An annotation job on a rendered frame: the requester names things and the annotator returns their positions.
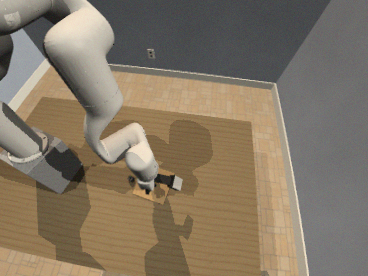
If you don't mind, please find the tan mat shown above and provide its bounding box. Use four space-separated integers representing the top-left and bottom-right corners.
133 168 174 205

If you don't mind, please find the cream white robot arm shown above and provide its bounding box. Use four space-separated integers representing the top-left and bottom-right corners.
0 0 183 191

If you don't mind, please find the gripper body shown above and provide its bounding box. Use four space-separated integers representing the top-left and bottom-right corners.
137 177 156 191

